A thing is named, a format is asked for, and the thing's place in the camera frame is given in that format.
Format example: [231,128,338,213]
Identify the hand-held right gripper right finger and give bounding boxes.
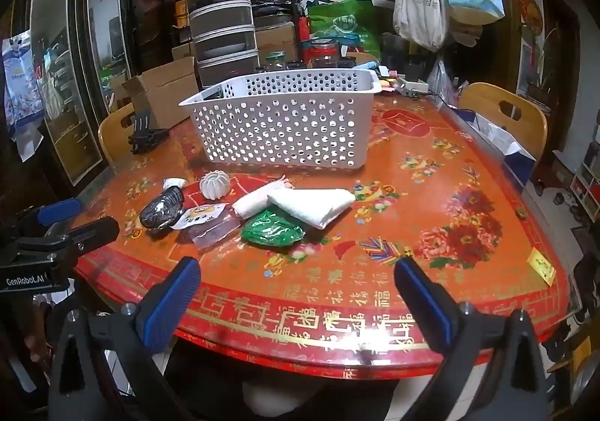
[393,257,551,421]

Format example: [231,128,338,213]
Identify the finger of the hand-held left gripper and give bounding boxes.
[14,197,83,234]
[19,216,120,265]

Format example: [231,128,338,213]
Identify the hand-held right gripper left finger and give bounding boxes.
[47,256,202,421]

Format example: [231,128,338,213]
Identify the black mesh pouch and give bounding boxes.
[139,177,187,231]

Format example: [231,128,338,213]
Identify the clear plastic packet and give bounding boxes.
[169,203,242,253]

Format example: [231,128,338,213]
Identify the green soft pouch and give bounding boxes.
[240,208,306,246]

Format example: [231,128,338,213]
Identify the white cloth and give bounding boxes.
[232,176,296,220]

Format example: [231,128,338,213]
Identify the white ribbed round plastic piece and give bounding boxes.
[199,170,230,201]

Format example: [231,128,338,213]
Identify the white towel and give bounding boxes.
[266,188,357,231]

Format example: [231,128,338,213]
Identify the white perforated plastic basket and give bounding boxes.
[178,69,383,169]

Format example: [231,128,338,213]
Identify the wooden chair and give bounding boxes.
[97,101,141,169]
[457,82,548,159]

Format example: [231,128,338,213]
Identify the black folding phone stand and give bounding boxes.
[127,105,170,156]

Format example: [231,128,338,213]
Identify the yellow sticky note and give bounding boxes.
[527,247,556,286]

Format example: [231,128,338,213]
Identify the blue white printed plastic bag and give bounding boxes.
[2,30,45,164]

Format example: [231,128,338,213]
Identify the dark glass door cabinet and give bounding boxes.
[19,0,137,187]

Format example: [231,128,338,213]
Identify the open cardboard box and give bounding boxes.
[122,56,200,129]

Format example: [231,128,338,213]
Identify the blue white paper bag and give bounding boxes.
[441,105,537,194]

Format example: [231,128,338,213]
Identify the shelf of boxes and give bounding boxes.
[569,140,600,222]

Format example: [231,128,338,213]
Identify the white power strip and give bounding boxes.
[396,76,429,96]

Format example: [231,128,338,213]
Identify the grey plastic drawer tower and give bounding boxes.
[183,0,261,89]

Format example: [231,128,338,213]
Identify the closed cardboard box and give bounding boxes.
[255,22,298,63]

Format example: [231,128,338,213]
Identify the green shopping bag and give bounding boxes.
[307,0,381,54]

